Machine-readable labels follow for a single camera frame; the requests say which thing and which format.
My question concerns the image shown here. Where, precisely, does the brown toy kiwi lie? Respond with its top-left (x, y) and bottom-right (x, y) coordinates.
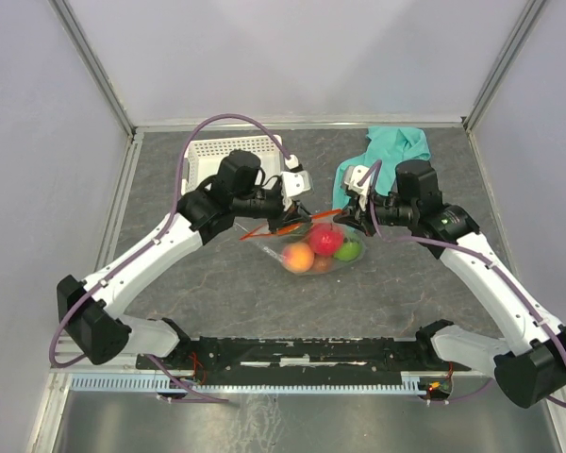
top-left (310, 255), bottom-right (334, 274)

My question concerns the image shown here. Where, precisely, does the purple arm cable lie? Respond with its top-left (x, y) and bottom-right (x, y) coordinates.
top-left (358, 159), bottom-right (566, 410)
top-left (48, 112), bottom-right (301, 405)

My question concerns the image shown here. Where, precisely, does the teal cloth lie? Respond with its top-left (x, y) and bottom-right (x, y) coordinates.
top-left (332, 126), bottom-right (431, 210)

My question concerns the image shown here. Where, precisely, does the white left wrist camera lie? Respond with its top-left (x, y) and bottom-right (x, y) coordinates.
top-left (280, 166), bottom-right (312, 210)

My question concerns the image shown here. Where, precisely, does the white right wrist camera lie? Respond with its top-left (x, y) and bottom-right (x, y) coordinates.
top-left (341, 165), bottom-right (373, 196)

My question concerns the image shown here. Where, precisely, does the toy peach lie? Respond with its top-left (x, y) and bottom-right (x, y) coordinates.
top-left (282, 243), bottom-right (314, 274)

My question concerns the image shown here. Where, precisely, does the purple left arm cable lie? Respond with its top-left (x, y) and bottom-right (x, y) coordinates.
top-left (48, 112), bottom-right (301, 405)

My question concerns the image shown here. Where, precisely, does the clear zip top bag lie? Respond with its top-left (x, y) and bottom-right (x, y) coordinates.
top-left (241, 210), bottom-right (366, 276)

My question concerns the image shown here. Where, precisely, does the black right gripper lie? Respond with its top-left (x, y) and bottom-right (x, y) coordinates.
top-left (333, 185), bottom-right (416, 237)

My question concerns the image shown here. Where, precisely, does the light blue cable duct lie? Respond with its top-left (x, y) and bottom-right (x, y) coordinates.
top-left (69, 372), bottom-right (430, 395)

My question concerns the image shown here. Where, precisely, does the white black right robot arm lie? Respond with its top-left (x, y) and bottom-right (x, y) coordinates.
top-left (335, 159), bottom-right (566, 409)

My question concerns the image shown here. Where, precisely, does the green toy watermelon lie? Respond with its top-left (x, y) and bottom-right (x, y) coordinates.
top-left (333, 237), bottom-right (363, 262)

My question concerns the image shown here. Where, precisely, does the white perforated plastic basket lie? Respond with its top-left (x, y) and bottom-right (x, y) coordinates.
top-left (181, 135), bottom-right (284, 194)

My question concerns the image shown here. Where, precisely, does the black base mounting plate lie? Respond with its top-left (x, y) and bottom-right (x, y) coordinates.
top-left (158, 337), bottom-right (468, 387)

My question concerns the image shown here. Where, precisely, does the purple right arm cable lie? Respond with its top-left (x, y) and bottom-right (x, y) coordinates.
top-left (358, 159), bottom-right (566, 410)

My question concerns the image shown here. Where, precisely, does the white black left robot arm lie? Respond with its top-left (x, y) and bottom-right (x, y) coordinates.
top-left (57, 150), bottom-right (311, 368)

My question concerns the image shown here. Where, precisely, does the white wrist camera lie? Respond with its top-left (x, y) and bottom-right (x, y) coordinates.
top-left (341, 165), bottom-right (373, 196)
top-left (280, 166), bottom-right (312, 210)

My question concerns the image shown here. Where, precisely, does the red toy apple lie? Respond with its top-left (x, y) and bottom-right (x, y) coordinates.
top-left (308, 224), bottom-right (344, 257)

